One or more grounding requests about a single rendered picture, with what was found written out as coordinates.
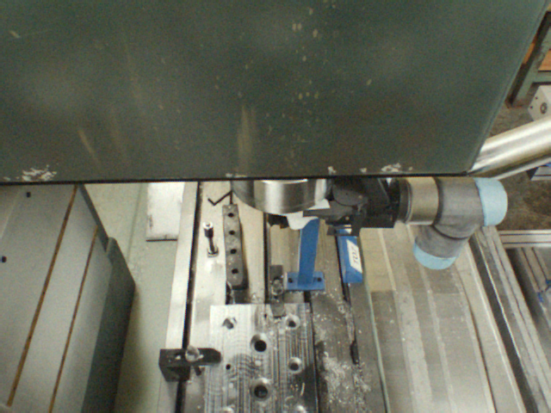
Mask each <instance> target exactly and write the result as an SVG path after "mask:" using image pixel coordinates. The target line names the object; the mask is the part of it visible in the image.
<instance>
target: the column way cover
mask: <svg viewBox="0 0 551 413"><path fill-rule="evenodd" d="M77 186H78V184H46V186H1V187H0V413H82V408H83V403H84V395H85V390H86V385H87V380H89V376H90V368H91V362H92V359H93V354H94V349H95V345H96V340H97V336H98V330H99V326H100V321H101V317H102V308H104V305H105V299H106V296H107V291H108V284H109V278H110V274H111V269H113V265H111V263H110V261H109V259H108V257H107V254H106V252H105V250H104V248H103V246H102V242H100V240H99V238H98V236H97V235H96V234H97V225H96V223H95V221H94V219H93V216H92V214H91V212H90V211H89V209H88V207H87V205H86V203H85V200H84V197H83V195H82V193H81V191H80V189H78V187H77Z"/></svg>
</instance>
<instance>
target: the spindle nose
mask: <svg viewBox="0 0 551 413"><path fill-rule="evenodd" d="M334 181H335V179H318V180H273V181H229V184H230V188H231V190H232V191H233V193H234V194H235V195H236V196H237V198H238V199H240V200H241V201H243V202H244V203H245V204H246V205H247V206H249V207H253V208H256V209H257V210H258V211H260V212H264V213H273V214H290V213H299V212H303V211H306V209H308V208H310V207H314V206H316V205H317V204H319V203H320V202H321V201H322V200H323V199H325V198H326V196H327V195H328V194H329V193H330V192H331V189H332V187H333V183H334Z"/></svg>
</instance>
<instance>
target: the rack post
mask: <svg viewBox="0 0 551 413"><path fill-rule="evenodd" d="M319 225H320V218H317V219H310V220H308V221H307V223H306V225H305V226H304V227H303V228H301V229H300V238H299V251H298V264H297V273H285V286H286V291H287V292H291V291H322V290H325V280H323V273H322V272H314V269H315V262H316V255H317V248H318V239H319Z"/></svg>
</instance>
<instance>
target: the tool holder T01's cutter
mask: <svg viewBox="0 0 551 413"><path fill-rule="evenodd" d="M267 214H268V217H267V221H268V222H269V225H270V226H271V227H273V226H274V225H279V226H280V229H285V228H287V227H289V221H288V219H287V216H284V215H280V214H273V213H267Z"/></svg>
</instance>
